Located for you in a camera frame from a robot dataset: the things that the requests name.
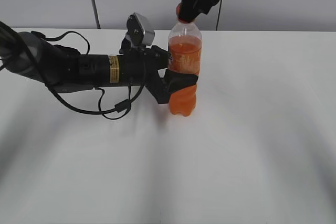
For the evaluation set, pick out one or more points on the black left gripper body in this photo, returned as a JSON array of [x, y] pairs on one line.
[[137, 68]]

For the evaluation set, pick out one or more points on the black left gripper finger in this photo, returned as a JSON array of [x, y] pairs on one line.
[[161, 57], [175, 81]]

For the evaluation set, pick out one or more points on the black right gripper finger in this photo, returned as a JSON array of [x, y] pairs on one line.
[[189, 10]]

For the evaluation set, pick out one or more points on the orange bottle cap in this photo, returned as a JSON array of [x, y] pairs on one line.
[[178, 8]]

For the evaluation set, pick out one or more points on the orange soda plastic bottle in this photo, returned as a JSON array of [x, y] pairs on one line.
[[185, 46]]

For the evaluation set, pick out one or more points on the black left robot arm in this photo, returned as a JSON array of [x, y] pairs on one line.
[[65, 69]]

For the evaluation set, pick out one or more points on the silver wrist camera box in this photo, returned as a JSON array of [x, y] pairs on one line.
[[140, 33]]

